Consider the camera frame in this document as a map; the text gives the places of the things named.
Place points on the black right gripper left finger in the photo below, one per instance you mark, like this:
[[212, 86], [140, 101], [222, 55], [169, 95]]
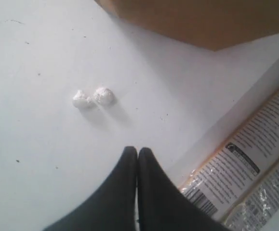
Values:
[[112, 206]]

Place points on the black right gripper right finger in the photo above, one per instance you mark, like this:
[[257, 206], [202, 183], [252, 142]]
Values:
[[161, 206]]

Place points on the black noodle packet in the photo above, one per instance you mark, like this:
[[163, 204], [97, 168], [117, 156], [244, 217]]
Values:
[[239, 184]]

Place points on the brown paper shopping bag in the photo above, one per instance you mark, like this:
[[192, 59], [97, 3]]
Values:
[[209, 24]]

